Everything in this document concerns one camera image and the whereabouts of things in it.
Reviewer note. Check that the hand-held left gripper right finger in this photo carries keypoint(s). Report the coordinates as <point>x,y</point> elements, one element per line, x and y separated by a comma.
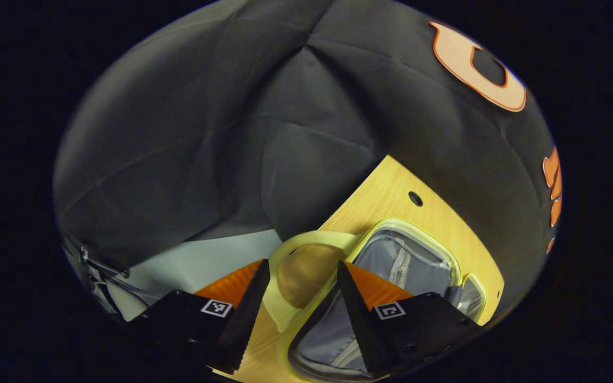
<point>362,324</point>

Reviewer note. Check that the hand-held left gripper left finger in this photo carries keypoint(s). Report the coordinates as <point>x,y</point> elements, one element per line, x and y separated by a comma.
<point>242,319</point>

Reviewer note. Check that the pale yellow suitcase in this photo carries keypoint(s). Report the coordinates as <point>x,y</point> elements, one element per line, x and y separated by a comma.
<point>407,260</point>

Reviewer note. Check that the black backdrop cloth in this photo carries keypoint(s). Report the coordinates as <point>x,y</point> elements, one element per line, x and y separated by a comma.
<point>232,133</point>

